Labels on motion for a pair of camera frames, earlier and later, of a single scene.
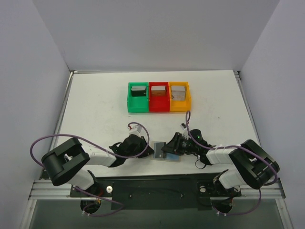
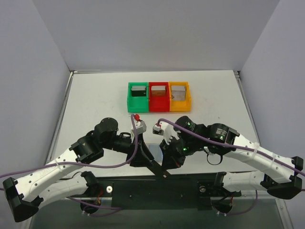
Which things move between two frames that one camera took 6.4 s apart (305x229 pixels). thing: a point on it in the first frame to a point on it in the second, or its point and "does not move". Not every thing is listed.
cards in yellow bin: (178, 93) does not move
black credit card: (158, 152) to (163, 171)
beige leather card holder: (157, 153) does not move
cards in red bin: (157, 91) does not move
